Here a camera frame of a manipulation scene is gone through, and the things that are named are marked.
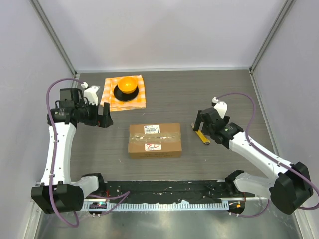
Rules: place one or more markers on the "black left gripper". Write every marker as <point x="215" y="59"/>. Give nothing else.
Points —
<point x="104" y="120"/>

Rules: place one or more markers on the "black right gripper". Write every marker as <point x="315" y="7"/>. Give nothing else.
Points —
<point x="199" y="120"/>

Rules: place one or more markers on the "yellow utility knife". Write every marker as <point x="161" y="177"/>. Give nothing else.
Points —
<point x="202" y="137"/>

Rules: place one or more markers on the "brown cardboard express box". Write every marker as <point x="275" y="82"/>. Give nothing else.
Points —
<point x="155" y="141"/>

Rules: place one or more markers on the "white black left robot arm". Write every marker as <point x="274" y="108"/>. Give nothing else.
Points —
<point x="56" y="188"/>

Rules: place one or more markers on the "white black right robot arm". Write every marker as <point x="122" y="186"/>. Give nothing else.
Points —
<point x="285" y="184"/>

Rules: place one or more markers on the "orange checkered cloth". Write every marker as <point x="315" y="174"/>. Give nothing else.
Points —
<point x="115" y="105"/>

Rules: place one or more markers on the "orange bowl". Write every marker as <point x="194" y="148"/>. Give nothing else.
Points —
<point x="127" y="84"/>

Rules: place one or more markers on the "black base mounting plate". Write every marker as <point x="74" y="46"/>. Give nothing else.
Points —
<point x="169" y="192"/>

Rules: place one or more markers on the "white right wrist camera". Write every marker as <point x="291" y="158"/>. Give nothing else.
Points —
<point x="220" y="106"/>

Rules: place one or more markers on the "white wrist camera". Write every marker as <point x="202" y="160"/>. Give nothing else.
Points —
<point x="220" y="106"/>
<point x="91" y="93"/>

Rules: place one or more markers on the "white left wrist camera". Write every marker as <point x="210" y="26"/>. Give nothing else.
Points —
<point x="91" y="93"/>

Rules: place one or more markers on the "white slotted cable duct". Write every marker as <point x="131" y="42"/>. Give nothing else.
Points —
<point x="182" y="206"/>

